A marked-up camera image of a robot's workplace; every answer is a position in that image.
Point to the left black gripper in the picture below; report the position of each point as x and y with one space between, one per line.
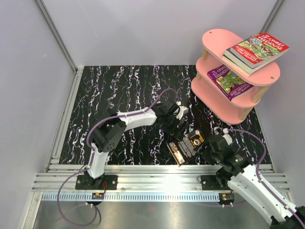
173 130

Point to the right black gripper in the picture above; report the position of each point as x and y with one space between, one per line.
205 152

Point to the blue 169-storey treehouse book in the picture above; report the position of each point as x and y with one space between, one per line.
185 150

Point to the purple treehouse book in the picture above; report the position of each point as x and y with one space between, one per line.
230 84

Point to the blue orange sunset paperback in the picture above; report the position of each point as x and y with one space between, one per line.
228 52

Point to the dark blue hardcover book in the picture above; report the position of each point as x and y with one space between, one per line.
238 68

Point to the red 13-storey treehouse book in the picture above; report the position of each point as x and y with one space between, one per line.
259 49

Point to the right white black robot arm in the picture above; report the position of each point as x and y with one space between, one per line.
240 175

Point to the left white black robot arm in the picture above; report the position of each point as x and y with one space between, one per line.
106 134

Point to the right small circuit board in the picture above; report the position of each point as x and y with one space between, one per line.
227 198

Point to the small circuit board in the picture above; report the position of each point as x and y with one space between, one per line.
227 198
97 196

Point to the black marble pattern mat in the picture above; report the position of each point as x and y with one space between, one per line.
130 88

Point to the pink three-tier shelf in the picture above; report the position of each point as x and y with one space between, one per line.
232 112

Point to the left small circuit board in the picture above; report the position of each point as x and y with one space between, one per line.
97 196

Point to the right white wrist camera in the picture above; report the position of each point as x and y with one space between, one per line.
226 136

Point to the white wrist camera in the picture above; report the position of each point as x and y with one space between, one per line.
226 136
182 110

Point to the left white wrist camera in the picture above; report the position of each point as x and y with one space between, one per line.
182 110

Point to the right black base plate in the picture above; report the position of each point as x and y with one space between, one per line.
213 183

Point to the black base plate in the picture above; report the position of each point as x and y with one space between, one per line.
108 182
213 183

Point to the aluminium mounting rail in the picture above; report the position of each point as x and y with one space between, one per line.
131 178

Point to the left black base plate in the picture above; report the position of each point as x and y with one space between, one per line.
108 182

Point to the left aluminium corner post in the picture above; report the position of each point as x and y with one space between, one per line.
55 33

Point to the aluminium corner post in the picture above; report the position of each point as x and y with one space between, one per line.
55 33
272 15

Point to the white slotted cable duct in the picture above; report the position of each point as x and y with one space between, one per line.
133 197

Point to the right aluminium corner post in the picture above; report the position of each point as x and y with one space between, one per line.
272 15

